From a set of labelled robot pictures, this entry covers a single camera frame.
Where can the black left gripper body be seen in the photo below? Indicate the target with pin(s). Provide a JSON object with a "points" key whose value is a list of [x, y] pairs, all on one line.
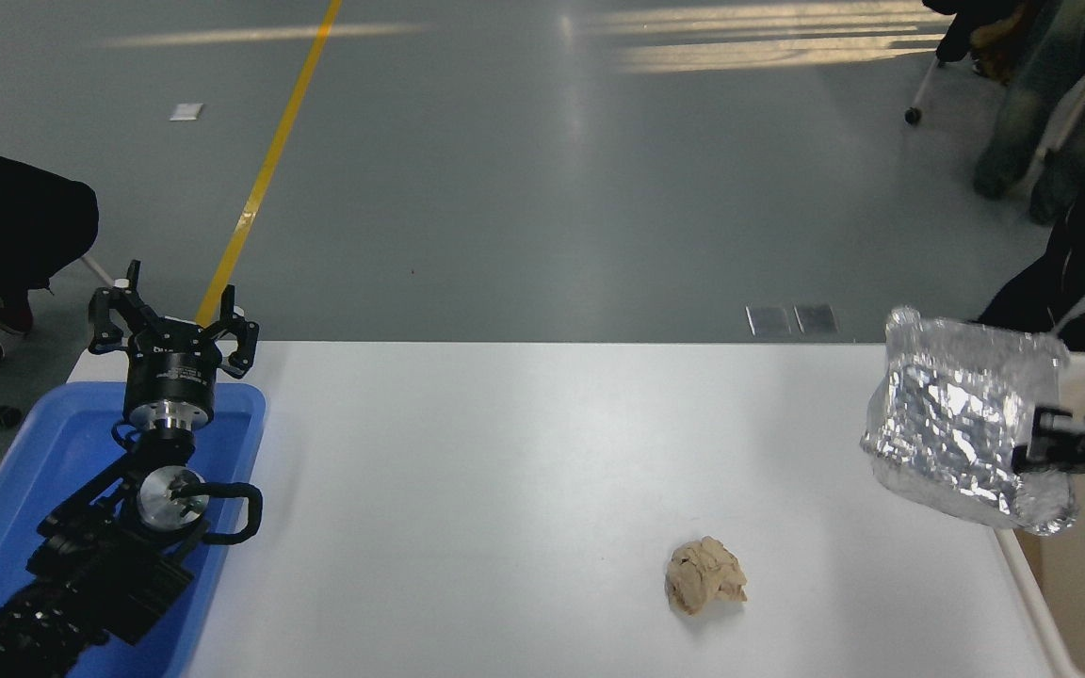
{"points": [[172, 368]]}

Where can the silver foil plate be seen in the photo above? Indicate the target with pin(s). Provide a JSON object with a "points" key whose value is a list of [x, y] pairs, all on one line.
{"points": [[947, 424]]}

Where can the metal floor plate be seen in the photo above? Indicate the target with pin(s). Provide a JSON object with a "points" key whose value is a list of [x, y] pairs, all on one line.
{"points": [[816, 318], [769, 319]]}

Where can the white chair leg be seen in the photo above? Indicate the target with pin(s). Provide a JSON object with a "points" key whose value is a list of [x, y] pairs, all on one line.
{"points": [[98, 271]]}

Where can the blue plastic tray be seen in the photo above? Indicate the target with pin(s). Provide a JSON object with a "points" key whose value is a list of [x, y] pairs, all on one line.
{"points": [[53, 452]]}

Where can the seated person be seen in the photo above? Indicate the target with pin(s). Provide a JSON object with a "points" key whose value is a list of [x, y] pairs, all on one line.
{"points": [[6, 217]]}

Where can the standing person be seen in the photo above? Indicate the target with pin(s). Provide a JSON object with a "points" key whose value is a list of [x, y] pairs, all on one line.
{"points": [[1023, 113]]}

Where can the crumpled tan paper ball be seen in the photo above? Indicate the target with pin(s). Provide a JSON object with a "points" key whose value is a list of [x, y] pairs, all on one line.
{"points": [[704, 576]]}

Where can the white wheeled frame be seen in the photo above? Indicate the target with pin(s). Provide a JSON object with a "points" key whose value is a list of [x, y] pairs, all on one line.
{"points": [[921, 92]]}

